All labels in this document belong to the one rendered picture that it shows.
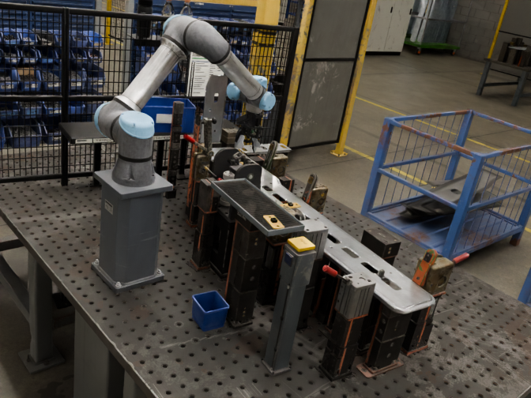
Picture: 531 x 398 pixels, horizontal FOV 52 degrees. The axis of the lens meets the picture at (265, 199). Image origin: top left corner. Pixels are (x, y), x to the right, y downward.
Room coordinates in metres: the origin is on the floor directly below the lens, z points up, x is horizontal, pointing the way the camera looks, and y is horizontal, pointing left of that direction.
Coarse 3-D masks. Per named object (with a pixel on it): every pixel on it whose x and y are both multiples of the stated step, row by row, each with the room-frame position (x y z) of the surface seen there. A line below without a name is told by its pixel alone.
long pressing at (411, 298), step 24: (264, 168) 2.38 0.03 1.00; (264, 192) 2.09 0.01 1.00; (288, 192) 2.14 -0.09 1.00; (312, 216) 1.94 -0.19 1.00; (336, 264) 1.62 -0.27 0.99; (360, 264) 1.63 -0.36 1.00; (384, 264) 1.66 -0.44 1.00; (384, 288) 1.50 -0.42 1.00; (408, 288) 1.53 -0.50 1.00; (408, 312) 1.40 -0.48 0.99
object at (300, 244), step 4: (288, 240) 1.41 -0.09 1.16; (292, 240) 1.42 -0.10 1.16; (296, 240) 1.42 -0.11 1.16; (300, 240) 1.42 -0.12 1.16; (304, 240) 1.43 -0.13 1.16; (308, 240) 1.43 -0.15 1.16; (292, 244) 1.40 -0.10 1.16; (296, 244) 1.40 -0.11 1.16; (300, 244) 1.40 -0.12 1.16; (304, 244) 1.40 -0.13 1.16; (308, 244) 1.41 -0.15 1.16; (312, 244) 1.41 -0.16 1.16; (296, 248) 1.38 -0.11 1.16; (300, 248) 1.38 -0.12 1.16; (304, 248) 1.38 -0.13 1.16; (308, 248) 1.39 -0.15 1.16; (312, 248) 1.40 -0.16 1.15
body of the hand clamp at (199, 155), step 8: (200, 152) 2.30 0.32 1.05; (200, 160) 2.25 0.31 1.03; (208, 160) 2.27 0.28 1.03; (192, 168) 2.28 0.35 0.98; (200, 168) 2.25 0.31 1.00; (192, 176) 2.27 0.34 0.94; (200, 176) 2.25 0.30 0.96; (192, 192) 2.28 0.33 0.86; (192, 200) 2.27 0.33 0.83; (192, 208) 2.26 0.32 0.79; (192, 216) 2.25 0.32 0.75; (192, 224) 2.25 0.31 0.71
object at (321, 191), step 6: (318, 186) 2.15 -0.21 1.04; (324, 186) 2.17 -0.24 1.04; (312, 192) 2.12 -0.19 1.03; (318, 192) 2.13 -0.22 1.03; (324, 192) 2.15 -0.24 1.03; (312, 198) 2.12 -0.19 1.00; (318, 198) 2.14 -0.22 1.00; (324, 198) 2.15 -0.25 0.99; (312, 204) 2.12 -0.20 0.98; (318, 204) 2.14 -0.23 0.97; (324, 204) 2.16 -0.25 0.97; (318, 210) 2.14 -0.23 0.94
